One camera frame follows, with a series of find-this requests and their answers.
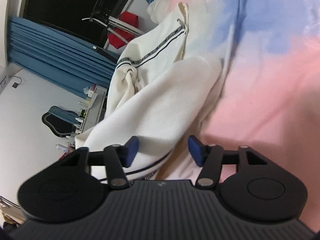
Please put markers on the white desk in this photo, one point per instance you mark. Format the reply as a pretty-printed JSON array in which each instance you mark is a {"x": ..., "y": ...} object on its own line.
[{"x": 96, "y": 110}]

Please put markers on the white bedding bundle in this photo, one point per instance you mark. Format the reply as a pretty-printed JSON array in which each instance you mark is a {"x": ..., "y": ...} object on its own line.
[{"x": 160, "y": 10}]

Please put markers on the red cloth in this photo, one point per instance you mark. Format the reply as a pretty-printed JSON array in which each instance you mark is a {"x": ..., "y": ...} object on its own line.
[{"x": 128, "y": 18}]

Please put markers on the pastel duvet cover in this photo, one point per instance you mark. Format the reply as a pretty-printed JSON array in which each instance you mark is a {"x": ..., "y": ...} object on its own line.
[{"x": 262, "y": 92}]

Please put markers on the dark window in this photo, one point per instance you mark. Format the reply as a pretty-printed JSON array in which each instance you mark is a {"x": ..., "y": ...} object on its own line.
[{"x": 62, "y": 5}]

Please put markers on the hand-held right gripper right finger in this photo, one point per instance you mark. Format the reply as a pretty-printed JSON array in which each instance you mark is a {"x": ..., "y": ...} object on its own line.
[{"x": 196, "y": 151}]

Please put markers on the white wall socket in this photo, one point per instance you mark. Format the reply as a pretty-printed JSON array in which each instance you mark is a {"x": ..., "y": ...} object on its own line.
[{"x": 3, "y": 82}]

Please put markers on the small bottles cluster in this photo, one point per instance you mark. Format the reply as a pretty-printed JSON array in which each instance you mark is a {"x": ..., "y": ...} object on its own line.
[{"x": 66, "y": 150}]

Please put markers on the cluttered metal rack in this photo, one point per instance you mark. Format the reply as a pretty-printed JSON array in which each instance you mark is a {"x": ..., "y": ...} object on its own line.
[{"x": 7, "y": 212}]

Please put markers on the white garment steamer stand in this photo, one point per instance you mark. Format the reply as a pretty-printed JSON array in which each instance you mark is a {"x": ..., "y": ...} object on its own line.
[{"x": 127, "y": 27}]

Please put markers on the cream white pants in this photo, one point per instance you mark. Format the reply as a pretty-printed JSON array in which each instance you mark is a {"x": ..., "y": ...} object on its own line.
[{"x": 155, "y": 105}]

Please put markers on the black desk chair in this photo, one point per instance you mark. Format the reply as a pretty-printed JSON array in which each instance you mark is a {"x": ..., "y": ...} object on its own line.
[{"x": 57, "y": 127}]

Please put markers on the black folding frame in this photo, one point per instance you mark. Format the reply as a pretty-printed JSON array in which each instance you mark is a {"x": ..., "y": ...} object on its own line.
[{"x": 105, "y": 53}]

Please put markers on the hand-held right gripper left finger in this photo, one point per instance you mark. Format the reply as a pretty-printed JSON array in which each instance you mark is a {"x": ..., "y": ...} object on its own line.
[{"x": 131, "y": 152}]

